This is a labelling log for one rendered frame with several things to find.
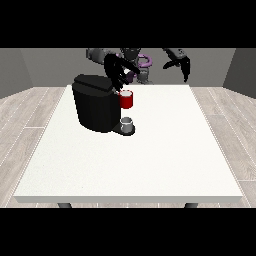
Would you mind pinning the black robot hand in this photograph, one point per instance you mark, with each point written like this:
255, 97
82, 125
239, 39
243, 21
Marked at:
113, 70
182, 62

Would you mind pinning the black coffee machine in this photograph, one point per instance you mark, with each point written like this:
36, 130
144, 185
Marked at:
93, 106

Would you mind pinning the grey trunk with purple rings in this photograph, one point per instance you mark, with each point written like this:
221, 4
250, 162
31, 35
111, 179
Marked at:
144, 68

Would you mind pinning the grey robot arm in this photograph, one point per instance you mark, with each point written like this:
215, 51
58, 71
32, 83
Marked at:
96, 55
174, 51

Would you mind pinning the small grey cup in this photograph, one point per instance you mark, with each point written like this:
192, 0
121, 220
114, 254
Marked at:
127, 125

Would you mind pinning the red pod holder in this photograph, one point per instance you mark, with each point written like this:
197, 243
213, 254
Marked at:
126, 102

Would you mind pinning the dark table leg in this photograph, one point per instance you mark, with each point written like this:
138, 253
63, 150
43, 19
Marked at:
191, 205
64, 205

